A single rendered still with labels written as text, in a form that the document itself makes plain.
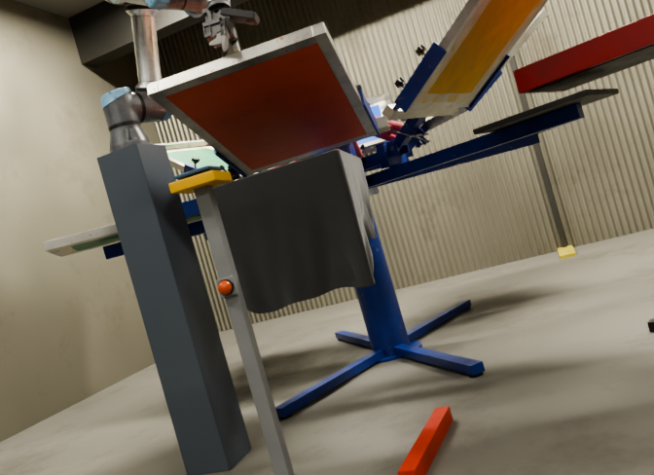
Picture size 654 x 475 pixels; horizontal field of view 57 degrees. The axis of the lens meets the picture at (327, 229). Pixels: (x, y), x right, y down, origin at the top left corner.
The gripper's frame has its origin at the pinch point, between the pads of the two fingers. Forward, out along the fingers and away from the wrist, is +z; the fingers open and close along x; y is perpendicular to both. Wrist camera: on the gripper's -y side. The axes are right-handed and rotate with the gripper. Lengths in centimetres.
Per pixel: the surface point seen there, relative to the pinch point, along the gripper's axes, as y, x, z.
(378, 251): -9, -148, 37
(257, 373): 10, 1, 92
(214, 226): 10, 12, 53
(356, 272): -18, -23, 68
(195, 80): 13.3, 1.4, 2.8
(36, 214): 245, -214, -70
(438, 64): -60, -69, -13
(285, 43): -16.9, 2.2, 1.5
